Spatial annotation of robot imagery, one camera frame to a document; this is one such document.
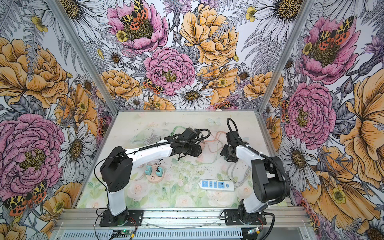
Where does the white blue power strip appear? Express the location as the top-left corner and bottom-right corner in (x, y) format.
(199, 179), (235, 192)

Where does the white lilac cable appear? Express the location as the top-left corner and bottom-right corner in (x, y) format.
(130, 127), (164, 146)

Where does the teal charger plug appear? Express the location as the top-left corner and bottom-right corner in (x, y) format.
(156, 167), (164, 177)
(145, 165), (153, 176)

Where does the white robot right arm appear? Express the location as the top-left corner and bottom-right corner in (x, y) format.
(221, 131), (290, 225)

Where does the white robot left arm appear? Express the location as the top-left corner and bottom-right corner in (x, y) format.
(100, 128), (211, 227)

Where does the round pink power socket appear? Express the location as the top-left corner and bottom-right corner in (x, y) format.
(145, 165), (165, 184)

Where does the pink multi-head charging cable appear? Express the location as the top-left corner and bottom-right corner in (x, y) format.
(200, 131), (226, 164)

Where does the grey white coiled cable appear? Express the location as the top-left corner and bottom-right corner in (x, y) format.
(224, 160), (253, 187)

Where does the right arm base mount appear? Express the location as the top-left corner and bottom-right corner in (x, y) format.
(224, 209), (267, 226)

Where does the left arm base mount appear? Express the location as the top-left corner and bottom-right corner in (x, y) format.
(100, 210), (145, 227)

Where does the aluminium front rail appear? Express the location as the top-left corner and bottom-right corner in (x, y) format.
(51, 207), (316, 240)

